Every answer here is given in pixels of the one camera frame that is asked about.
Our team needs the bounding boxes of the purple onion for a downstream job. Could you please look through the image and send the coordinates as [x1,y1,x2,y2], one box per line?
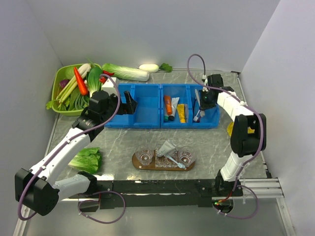
[59,79,69,89]

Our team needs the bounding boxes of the white green leek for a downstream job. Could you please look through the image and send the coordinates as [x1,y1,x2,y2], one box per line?
[56,63,91,103]

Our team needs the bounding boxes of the silver white printed tube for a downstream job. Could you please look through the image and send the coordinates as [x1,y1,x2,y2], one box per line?
[168,97,180,121]

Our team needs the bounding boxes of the orange toothpaste tube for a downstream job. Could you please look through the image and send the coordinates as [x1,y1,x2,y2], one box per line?
[164,95,172,116]

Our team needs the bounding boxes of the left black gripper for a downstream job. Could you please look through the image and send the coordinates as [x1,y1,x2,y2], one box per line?
[101,90,137,121]

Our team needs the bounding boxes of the white blue toothbrush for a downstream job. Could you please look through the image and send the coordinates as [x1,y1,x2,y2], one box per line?
[165,154,187,170]

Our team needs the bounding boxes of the white toothpaste tube blue cap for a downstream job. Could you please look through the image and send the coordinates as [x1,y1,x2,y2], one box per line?
[157,140,176,157]

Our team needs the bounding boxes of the black base frame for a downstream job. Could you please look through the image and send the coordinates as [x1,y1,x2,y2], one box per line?
[71,177,243,209]

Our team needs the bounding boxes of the green bean bunch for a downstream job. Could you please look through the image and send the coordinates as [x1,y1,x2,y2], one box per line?
[58,88,90,111]

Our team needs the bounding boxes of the right blue storage bin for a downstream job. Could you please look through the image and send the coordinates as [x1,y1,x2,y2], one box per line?
[159,84,220,129]

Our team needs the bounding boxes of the clear plastic cup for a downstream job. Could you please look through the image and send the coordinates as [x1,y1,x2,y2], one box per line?
[135,145,154,165]
[178,146,196,167]

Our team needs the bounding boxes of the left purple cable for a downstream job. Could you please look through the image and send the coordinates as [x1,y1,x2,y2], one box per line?
[17,75,121,221]

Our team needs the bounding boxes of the brown wooden oval tray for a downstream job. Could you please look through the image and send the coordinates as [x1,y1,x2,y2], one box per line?
[132,150,195,172]

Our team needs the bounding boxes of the orange carrot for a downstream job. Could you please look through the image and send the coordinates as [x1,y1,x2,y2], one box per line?
[74,67,89,96]

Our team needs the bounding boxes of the white red toothpaste tube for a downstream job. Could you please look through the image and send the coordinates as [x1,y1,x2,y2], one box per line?
[161,140,177,156]

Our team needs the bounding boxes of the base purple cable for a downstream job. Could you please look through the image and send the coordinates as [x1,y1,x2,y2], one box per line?
[77,190,126,224]

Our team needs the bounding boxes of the yellow baby cabbage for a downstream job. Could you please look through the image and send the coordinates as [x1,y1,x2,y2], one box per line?
[226,120,255,138]

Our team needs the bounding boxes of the white radish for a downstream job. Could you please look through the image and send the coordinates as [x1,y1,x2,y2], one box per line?
[139,63,173,73]

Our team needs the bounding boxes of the left blue storage bin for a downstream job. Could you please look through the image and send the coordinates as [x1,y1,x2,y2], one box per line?
[105,84,161,129]

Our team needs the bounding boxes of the blue storage bin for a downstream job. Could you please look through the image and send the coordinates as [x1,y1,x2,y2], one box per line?
[105,84,161,129]
[159,84,220,129]

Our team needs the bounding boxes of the yellow cap small tube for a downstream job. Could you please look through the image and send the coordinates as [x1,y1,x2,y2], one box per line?
[177,104,186,123]

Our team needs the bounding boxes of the red toothbrush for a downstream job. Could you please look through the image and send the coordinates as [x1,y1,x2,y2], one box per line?
[193,110,205,123]

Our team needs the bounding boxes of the green lettuce head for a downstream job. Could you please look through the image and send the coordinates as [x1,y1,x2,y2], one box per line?
[68,147,102,174]

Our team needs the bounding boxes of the red chili pepper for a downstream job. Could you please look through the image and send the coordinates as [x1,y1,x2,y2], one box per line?
[103,70,115,76]

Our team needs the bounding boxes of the green plastic basket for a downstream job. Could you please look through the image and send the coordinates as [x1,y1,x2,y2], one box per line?
[46,63,103,116]

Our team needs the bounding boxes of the clear square organizer tray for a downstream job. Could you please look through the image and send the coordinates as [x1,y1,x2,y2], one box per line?
[155,149,178,168]

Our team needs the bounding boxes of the bok choy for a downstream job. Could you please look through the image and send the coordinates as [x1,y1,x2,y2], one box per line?
[87,66,102,97]

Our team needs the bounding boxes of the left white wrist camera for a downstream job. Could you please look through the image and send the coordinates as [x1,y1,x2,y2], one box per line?
[101,77,120,95]

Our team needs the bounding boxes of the aluminium rail frame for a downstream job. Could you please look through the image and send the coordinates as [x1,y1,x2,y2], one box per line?
[14,178,285,236]

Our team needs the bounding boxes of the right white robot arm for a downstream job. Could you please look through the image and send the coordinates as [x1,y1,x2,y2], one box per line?
[197,74,266,196]

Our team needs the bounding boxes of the grey toothbrush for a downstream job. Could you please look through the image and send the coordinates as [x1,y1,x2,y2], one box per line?
[195,89,205,118]

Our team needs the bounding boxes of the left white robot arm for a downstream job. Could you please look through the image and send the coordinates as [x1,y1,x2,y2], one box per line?
[15,90,137,220]

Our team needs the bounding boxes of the napa cabbage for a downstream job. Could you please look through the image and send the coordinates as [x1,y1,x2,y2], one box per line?
[102,63,150,82]

